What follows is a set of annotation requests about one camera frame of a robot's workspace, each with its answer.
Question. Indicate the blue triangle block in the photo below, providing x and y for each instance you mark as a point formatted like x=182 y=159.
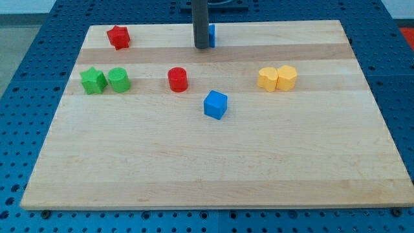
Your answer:
x=211 y=35

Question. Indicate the blue cube block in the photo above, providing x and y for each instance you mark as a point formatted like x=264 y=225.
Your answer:
x=215 y=104

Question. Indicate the red cylinder block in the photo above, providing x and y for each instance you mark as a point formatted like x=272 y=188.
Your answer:
x=177 y=77

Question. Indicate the wooden board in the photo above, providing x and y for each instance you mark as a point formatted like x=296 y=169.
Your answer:
x=322 y=144

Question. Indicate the yellow pentagon block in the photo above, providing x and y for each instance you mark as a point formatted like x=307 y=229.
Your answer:
x=287 y=76

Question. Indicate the green cylinder block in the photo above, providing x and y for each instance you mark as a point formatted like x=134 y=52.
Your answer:
x=119 y=80

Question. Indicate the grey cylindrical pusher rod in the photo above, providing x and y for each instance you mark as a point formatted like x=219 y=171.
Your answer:
x=199 y=11

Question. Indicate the green star block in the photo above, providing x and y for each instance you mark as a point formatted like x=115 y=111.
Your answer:
x=93 y=81

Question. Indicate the red star block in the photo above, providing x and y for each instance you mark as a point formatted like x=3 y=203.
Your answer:
x=119 y=37

